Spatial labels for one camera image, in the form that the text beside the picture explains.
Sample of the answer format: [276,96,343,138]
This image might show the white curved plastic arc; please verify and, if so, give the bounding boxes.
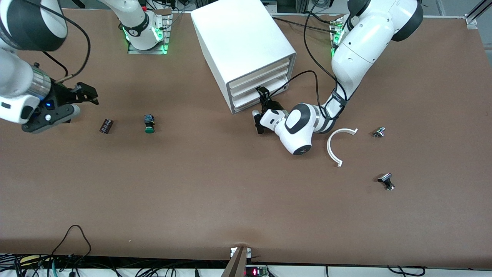
[327,128,359,168]

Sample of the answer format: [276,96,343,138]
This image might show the black box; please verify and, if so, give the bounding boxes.
[277,0,309,14]

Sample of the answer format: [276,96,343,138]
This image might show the device with red display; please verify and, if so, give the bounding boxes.
[245,265,268,277]

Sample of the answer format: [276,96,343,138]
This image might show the aluminium right arm base plate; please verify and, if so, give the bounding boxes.
[128,15,170,55]

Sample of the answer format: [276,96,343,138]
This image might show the black table cable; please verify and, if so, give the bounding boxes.
[271,12,339,35]

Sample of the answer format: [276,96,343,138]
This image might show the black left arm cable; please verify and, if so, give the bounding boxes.
[269,0,348,116]

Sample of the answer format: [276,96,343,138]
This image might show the aluminium left arm base plate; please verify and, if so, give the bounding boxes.
[330,19,344,58]

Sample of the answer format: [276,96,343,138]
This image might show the black looped cable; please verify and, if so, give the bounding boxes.
[51,225,92,266]

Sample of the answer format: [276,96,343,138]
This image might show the black capped metal switch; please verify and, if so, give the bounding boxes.
[377,173,395,191]

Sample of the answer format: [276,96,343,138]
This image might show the brown camera mount post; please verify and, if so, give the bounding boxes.
[221,246,252,277]

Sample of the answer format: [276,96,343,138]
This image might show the tangled cable bundle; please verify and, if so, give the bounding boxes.
[0,253,231,277]

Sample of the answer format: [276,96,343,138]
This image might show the aluminium frame profile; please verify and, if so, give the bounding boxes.
[464,0,492,29]

